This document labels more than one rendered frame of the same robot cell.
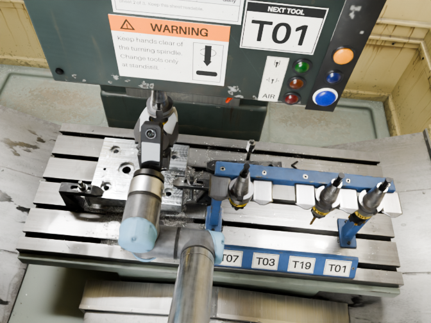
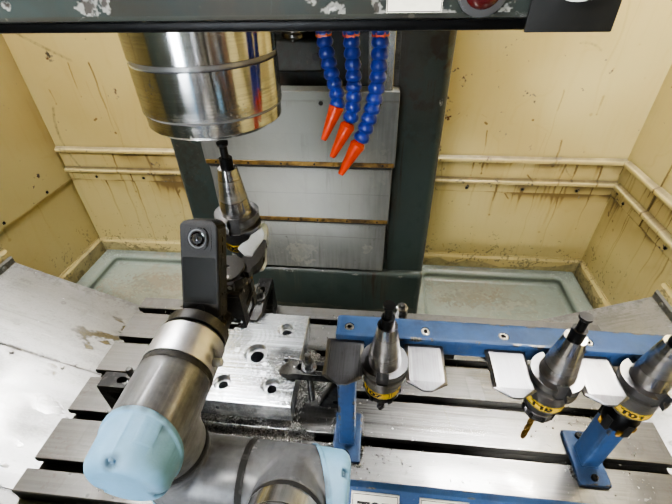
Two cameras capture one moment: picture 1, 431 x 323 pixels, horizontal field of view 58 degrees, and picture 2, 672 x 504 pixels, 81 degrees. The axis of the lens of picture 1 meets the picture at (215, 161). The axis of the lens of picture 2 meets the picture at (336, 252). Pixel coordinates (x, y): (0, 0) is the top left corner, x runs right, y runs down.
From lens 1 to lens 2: 0.45 m
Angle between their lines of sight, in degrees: 19
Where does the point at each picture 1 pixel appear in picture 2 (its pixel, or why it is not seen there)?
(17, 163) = (87, 358)
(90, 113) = not seen: hidden behind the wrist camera
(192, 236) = (278, 457)
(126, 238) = (92, 461)
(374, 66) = (555, 223)
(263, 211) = (430, 419)
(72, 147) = (148, 327)
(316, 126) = (490, 305)
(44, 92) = (150, 277)
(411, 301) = not seen: outside the picture
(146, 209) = (163, 387)
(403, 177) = not seen: hidden behind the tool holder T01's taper
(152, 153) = (203, 279)
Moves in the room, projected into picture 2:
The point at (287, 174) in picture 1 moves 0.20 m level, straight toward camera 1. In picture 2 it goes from (468, 333) to (429, 467)
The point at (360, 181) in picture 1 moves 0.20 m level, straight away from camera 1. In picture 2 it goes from (613, 341) to (643, 269)
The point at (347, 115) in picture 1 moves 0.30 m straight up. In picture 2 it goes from (528, 290) to (553, 227)
